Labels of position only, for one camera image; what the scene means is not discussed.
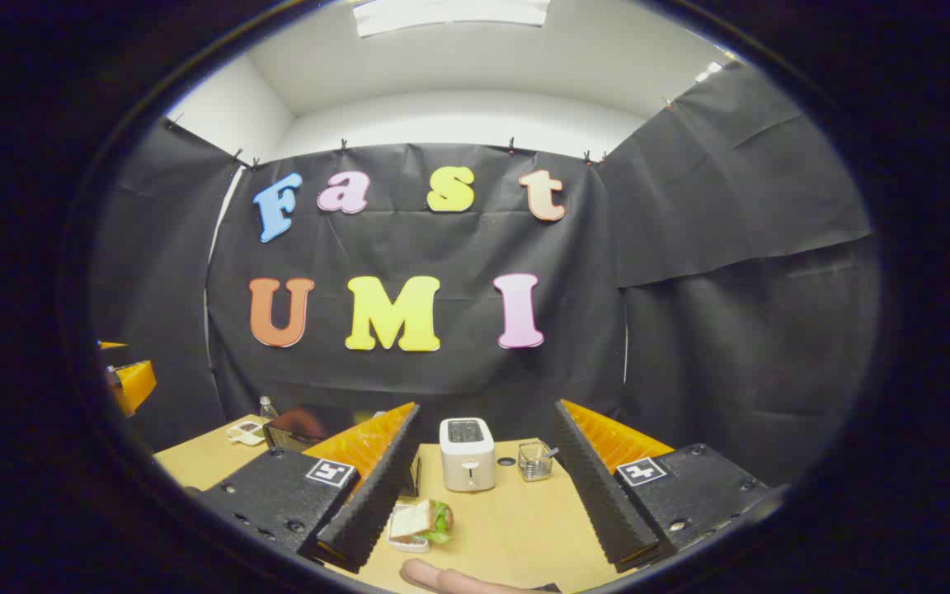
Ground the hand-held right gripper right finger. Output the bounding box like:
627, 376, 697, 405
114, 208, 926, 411
555, 399, 777, 574

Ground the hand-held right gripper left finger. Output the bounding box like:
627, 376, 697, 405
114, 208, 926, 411
190, 402, 422, 574

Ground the lettuce sandwich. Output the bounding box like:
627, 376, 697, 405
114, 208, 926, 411
391, 499, 454, 545

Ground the black electric oven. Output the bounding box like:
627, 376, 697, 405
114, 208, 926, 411
263, 404, 422, 498

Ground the white plastic tray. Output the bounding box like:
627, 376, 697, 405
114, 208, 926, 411
387, 505, 432, 554

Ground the white toaster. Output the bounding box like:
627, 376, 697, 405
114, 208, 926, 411
440, 417, 496, 493

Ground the wire mesh basket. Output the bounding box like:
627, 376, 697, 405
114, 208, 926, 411
518, 441, 554, 482

